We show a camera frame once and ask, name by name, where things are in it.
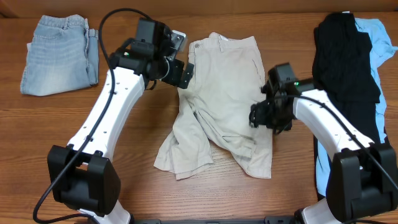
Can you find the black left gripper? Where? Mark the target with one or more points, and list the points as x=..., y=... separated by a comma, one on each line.
x=174, y=78

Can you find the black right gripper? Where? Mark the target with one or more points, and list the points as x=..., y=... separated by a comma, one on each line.
x=259, y=118

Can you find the beige khaki shorts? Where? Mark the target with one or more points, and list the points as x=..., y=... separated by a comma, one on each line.
x=227, y=78

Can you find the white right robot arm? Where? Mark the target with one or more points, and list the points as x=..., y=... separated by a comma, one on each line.
x=363, y=174

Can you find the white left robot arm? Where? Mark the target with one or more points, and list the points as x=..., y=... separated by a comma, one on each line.
x=82, y=173

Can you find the black garment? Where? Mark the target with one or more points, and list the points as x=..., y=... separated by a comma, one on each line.
x=342, y=68

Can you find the folded light blue jeans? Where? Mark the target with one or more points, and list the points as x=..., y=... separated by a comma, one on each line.
x=62, y=56

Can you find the light blue shirt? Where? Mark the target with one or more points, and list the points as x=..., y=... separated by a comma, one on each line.
x=382, y=50

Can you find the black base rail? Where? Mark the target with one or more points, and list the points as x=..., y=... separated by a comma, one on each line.
x=266, y=220

